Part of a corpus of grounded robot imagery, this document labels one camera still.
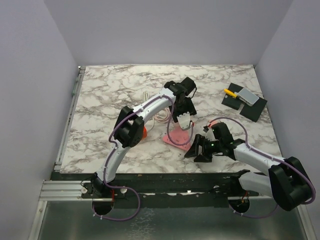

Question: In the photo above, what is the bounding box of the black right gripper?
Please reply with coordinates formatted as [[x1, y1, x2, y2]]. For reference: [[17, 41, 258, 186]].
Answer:
[[185, 133, 223, 162]]

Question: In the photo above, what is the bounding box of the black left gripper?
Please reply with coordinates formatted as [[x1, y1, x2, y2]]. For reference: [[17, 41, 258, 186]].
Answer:
[[169, 98, 196, 123]]

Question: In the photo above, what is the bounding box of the pink power cable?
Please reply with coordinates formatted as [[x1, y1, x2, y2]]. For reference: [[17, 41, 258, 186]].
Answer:
[[154, 107, 172, 123]]

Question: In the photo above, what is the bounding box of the pink triangular power strip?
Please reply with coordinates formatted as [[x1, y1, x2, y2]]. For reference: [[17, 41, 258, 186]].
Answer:
[[162, 126, 192, 151]]

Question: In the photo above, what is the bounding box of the white power cable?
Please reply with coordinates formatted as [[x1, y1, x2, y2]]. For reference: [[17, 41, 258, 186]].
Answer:
[[142, 91, 157, 132]]

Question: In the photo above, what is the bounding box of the red cube socket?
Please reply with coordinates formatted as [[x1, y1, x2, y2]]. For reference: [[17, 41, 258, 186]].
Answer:
[[142, 126, 148, 139]]

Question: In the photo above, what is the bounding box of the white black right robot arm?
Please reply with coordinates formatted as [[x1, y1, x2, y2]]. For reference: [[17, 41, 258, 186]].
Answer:
[[184, 122, 316, 211]]

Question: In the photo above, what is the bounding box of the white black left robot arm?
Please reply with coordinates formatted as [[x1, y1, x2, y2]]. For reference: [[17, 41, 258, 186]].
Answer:
[[90, 77, 197, 198]]

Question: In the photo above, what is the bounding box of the black flat box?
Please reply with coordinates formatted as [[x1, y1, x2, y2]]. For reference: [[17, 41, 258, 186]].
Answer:
[[240, 97, 268, 123]]

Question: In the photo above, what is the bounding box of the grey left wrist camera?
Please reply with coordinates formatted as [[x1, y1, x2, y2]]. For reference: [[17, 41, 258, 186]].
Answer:
[[177, 112, 193, 131]]

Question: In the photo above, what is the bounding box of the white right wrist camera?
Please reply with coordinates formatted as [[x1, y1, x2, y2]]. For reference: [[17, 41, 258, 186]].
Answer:
[[203, 126, 216, 142]]

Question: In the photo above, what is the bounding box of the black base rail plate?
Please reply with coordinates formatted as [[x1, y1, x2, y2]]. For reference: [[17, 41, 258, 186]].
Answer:
[[50, 172, 257, 209]]

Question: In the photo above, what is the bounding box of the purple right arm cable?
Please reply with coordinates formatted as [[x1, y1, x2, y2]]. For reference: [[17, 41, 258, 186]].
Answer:
[[206, 116, 317, 219]]

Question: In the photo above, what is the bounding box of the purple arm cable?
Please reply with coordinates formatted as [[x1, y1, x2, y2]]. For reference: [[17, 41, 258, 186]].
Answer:
[[206, 116, 317, 219], [93, 96, 195, 221]]

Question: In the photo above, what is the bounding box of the white grey network switch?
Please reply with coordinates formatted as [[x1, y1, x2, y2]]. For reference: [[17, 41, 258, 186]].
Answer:
[[237, 88, 260, 107]]

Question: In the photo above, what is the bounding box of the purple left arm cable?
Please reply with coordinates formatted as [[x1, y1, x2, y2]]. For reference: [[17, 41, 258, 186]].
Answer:
[[93, 96, 195, 221]]

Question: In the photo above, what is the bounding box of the aluminium frame rail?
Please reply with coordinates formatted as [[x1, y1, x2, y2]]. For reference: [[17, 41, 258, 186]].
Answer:
[[31, 65, 307, 240]]

